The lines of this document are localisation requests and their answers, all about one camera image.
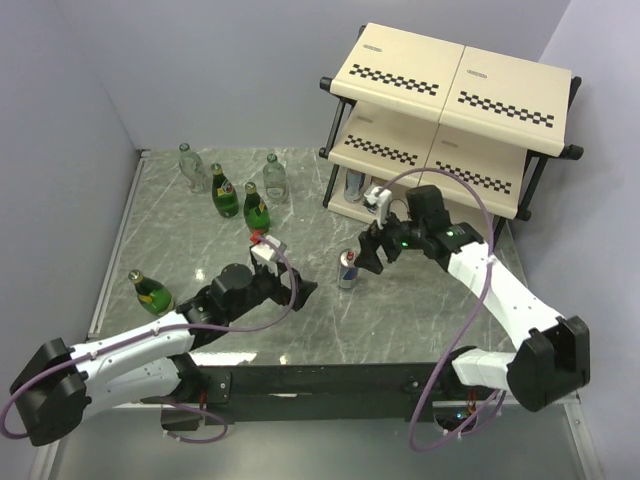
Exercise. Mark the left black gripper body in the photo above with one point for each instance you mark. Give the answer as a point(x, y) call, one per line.
point(265, 284)

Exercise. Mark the light blue drink can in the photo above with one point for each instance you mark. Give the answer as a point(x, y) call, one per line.
point(354, 185)

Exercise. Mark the beige checkered shelf rack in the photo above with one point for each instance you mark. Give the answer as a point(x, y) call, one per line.
point(416, 110)

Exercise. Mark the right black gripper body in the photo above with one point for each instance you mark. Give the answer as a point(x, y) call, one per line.
point(397, 235)

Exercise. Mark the silver can red tab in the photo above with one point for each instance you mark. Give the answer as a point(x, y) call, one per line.
point(347, 271)

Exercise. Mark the green Perrier bottle tall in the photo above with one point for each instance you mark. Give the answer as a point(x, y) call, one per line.
point(224, 195)

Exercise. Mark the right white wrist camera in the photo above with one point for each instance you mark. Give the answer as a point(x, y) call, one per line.
point(383, 197)

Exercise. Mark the black base beam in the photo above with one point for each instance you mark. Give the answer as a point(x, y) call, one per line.
point(246, 393)

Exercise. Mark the Red Bull can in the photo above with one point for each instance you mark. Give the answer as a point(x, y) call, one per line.
point(370, 205)

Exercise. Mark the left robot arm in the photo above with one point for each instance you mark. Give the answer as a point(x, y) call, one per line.
point(62, 385)

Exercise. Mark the aluminium frame rail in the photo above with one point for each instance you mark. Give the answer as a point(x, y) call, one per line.
point(45, 456)

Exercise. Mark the green Perrier bottle front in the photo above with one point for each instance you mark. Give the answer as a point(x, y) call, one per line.
point(255, 211)

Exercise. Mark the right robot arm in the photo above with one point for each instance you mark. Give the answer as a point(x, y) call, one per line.
point(552, 353)

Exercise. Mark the green bottle near left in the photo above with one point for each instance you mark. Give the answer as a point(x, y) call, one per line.
point(152, 295)

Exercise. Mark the clear glass bottle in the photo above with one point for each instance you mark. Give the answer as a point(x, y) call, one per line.
point(192, 167)
point(274, 179)

